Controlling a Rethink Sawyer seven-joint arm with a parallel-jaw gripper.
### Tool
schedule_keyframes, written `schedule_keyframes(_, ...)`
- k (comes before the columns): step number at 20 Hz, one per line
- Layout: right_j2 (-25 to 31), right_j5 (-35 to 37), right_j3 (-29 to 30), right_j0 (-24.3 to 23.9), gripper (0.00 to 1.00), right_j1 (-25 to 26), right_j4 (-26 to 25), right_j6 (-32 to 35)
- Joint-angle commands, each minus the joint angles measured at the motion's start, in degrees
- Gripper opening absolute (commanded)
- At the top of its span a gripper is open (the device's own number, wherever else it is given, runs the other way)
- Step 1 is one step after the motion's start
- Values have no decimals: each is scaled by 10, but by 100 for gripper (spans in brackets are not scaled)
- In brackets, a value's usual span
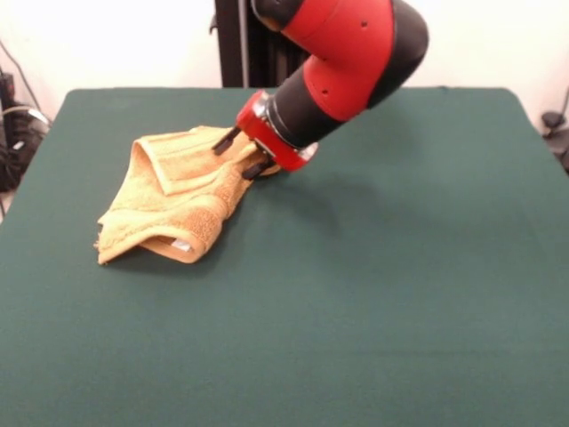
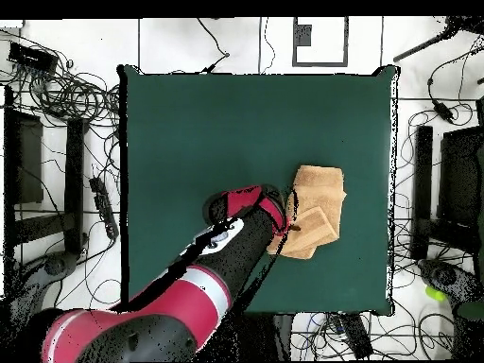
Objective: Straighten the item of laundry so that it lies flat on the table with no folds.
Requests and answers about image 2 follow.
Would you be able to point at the tan terry towel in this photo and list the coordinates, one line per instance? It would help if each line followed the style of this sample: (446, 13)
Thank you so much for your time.
(317, 211)

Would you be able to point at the black power adapter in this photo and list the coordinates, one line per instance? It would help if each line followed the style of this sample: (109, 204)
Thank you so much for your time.
(442, 110)

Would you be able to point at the black network switch box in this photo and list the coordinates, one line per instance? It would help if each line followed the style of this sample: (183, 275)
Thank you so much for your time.
(32, 57)

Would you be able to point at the dark tripod base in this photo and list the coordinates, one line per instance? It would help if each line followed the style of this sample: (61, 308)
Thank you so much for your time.
(55, 266)
(440, 274)

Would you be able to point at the black tripod pole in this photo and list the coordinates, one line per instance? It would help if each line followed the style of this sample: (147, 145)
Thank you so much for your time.
(423, 46)

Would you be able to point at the yellow-green small object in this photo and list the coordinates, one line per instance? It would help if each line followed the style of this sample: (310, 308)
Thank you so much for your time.
(435, 293)

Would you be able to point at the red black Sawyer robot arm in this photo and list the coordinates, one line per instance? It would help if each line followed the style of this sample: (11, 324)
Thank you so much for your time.
(170, 302)

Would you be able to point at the black robot pedestal stand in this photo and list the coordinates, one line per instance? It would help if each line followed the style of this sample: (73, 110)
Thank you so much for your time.
(264, 336)

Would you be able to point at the dark green table cloth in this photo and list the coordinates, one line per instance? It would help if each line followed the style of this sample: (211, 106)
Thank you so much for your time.
(189, 151)

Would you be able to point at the black metal frame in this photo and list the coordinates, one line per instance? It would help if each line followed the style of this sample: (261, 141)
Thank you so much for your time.
(422, 170)
(73, 181)

